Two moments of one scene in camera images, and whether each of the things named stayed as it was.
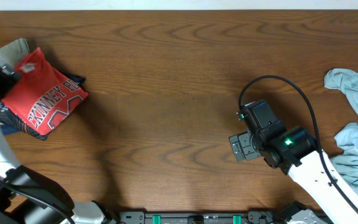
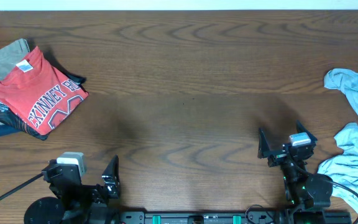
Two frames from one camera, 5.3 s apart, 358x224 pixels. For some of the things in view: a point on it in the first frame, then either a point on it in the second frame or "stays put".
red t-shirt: (43, 97) stays put
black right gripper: (247, 151) → (276, 156)
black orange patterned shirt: (7, 117) stays put
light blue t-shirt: (357, 163) stays put
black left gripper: (7, 80) → (110, 180)
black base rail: (142, 217) stays put
